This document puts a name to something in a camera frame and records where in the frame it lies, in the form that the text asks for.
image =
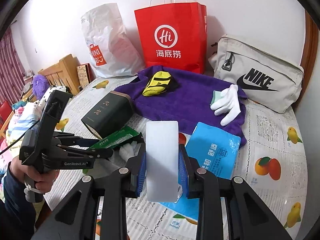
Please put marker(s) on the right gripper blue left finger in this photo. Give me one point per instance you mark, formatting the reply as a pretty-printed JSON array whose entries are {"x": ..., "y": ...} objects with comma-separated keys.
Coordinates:
[{"x": 137, "y": 168}]

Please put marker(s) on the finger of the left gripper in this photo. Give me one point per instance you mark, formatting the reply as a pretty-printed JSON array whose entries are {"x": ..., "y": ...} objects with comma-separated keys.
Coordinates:
[
  {"x": 69, "y": 139},
  {"x": 69, "y": 153}
]

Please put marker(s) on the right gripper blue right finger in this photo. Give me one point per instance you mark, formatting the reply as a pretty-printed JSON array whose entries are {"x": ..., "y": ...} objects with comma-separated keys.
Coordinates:
[{"x": 186, "y": 174}]

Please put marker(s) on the green wet wipe packet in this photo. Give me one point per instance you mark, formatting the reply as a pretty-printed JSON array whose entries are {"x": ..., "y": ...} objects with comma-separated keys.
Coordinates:
[{"x": 111, "y": 141}]

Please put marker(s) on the blue tissue pack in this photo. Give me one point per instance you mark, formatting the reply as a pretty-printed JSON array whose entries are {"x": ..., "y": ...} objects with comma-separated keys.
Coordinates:
[{"x": 216, "y": 151}]

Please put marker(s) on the white translucent plastic block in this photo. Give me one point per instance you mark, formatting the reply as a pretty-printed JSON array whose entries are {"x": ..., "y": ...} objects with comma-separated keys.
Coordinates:
[{"x": 162, "y": 161}]

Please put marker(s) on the white glove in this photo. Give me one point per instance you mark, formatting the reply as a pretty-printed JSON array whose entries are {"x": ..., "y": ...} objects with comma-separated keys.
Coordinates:
[{"x": 226, "y": 102}]

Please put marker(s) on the yellow black sock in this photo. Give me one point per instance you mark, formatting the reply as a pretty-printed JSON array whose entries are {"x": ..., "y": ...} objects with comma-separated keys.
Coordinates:
[{"x": 160, "y": 82}]

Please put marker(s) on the person's dark sleeve forearm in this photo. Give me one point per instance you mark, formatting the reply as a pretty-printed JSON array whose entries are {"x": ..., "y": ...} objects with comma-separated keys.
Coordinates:
[{"x": 17, "y": 214}]

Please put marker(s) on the person's left hand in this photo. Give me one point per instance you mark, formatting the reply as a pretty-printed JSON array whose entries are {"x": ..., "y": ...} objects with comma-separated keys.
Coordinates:
[{"x": 44, "y": 182}]

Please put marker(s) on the pile of bedding clothes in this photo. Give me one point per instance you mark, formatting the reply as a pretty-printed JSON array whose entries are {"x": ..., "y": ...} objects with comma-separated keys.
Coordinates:
[{"x": 31, "y": 113}]

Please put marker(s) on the dark green tea box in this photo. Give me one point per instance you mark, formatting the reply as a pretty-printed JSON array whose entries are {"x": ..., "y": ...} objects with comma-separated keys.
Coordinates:
[{"x": 109, "y": 115}]

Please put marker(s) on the red chair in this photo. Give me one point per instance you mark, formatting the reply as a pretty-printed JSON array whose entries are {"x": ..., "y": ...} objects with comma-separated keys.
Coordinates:
[{"x": 6, "y": 115}]

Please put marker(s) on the purple plush toy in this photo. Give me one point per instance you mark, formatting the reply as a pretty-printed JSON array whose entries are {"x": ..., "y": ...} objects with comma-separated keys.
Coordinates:
[{"x": 40, "y": 86}]

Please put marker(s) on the wooden bed headboard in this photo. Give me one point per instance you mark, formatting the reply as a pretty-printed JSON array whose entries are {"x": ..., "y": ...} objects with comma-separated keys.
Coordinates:
[{"x": 63, "y": 73}]

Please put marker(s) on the patterned brown book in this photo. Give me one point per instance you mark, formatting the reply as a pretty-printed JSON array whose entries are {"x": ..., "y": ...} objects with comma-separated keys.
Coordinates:
[{"x": 85, "y": 75}]

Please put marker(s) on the purple towel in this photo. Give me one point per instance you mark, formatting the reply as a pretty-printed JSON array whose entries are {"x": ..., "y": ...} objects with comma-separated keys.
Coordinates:
[{"x": 188, "y": 103}]

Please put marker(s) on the pink striped curtain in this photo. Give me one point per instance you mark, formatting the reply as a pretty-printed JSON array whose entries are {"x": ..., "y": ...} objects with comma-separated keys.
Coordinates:
[{"x": 12, "y": 71}]

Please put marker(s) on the fruit print table cover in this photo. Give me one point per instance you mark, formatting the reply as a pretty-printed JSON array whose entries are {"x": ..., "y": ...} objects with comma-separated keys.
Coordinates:
[{"x": 270, "y": 163}]

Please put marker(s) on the white Miniso plastic bag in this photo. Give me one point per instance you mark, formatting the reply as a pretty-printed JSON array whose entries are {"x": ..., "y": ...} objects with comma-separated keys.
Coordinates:
[{"x": 111, "y": 51}]

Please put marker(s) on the beige Nike pouch bag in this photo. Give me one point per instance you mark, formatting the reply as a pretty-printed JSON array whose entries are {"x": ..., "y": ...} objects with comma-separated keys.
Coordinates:
[{"x": 265, "y": 77}]

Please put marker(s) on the red Haidilao paper bag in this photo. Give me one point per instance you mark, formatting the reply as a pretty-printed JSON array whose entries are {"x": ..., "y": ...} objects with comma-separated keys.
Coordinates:
[{"x": 174, "y": 35}]

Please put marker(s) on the brown wooden door frame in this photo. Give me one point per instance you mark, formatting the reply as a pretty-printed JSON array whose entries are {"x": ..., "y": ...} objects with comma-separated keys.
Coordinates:
[{"x": 308, "y": 55}]

